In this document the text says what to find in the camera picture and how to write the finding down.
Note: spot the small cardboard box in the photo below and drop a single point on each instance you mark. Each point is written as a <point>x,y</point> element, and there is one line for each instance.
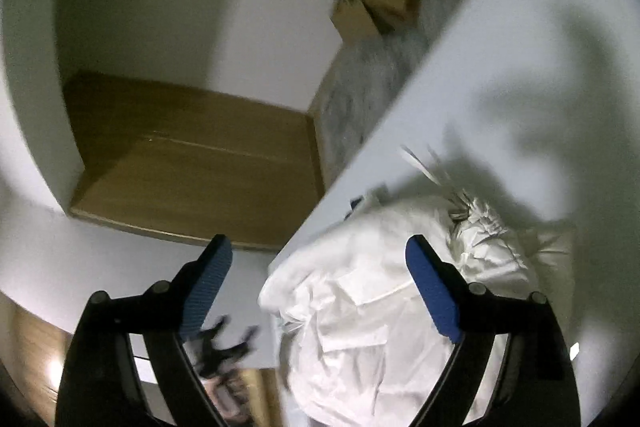
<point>354,19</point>

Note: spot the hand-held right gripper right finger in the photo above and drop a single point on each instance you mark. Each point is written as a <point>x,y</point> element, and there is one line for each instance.
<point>432,289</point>

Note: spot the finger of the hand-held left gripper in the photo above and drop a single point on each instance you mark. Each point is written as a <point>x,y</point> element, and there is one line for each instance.
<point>247,338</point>
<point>220,329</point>

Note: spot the white puffer jacket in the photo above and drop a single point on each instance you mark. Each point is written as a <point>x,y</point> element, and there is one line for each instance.
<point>360,307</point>

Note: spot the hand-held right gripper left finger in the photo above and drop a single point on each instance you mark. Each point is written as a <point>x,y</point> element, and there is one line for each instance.
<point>205,289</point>

